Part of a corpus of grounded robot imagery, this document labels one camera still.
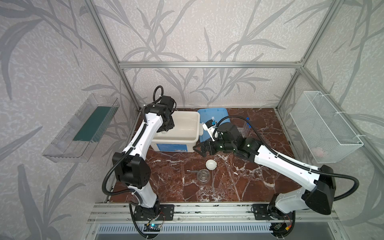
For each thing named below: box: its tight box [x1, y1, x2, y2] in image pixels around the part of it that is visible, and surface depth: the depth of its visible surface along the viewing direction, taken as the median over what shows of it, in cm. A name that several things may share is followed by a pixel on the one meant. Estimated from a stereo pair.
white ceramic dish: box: [205, 159, 217, 171], surface depth 91 cm
